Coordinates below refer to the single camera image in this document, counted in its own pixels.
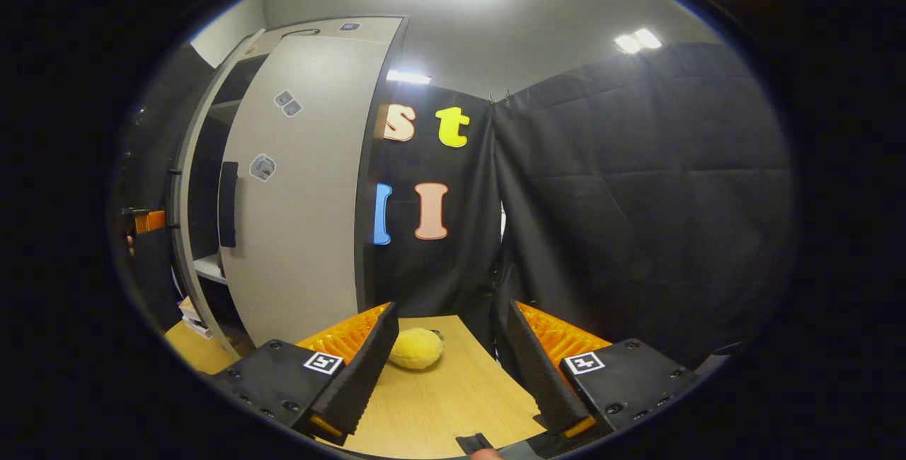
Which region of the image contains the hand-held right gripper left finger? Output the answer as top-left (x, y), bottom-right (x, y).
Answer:
top-left (212, 303), bottom-right (399, 448)

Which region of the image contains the small white box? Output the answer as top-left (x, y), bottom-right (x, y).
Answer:
top-left (177, 297), bottom-right (213, 339)

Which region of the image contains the grey cabinet door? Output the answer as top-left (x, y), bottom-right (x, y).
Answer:
top-left (172, 28), bottom-right (266, 360)
top-left (218, 35), bottom-right (397, 347)

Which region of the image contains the yellow plush toy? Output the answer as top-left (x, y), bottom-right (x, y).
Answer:
top-left (388, 327), bottom-right (445, 370)

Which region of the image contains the grey shoe cabinet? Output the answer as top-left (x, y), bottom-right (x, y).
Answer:
top-left (172, 16), bottom-right (410, 358)

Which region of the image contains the small ceiling light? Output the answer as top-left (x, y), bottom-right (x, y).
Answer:
top-left (613, 27), bottom-right (664, 55)

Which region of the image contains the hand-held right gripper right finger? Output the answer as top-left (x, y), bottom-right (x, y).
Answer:
top-left (507, 301), bottom-right (701, 447)

